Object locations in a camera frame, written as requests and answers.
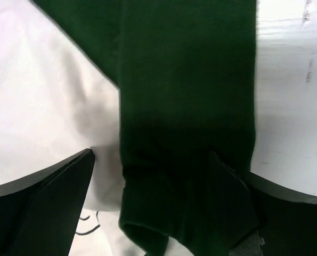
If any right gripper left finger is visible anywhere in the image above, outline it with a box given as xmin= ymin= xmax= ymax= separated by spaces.
xmin=0 ymin=149 xmax=95 ymax=256

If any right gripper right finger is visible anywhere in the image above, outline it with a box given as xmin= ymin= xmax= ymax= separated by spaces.
xmin=209 ymin=152 xmax=317 ymax=255

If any white green Charlie Brown t-shirt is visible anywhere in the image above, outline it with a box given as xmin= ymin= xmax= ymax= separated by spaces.
xmin=0 ymin=1 xmax=257 ymax=255

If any white table board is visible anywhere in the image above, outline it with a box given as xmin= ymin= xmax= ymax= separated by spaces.
xmin=250 ymin=1 xmax=317 ymax=197

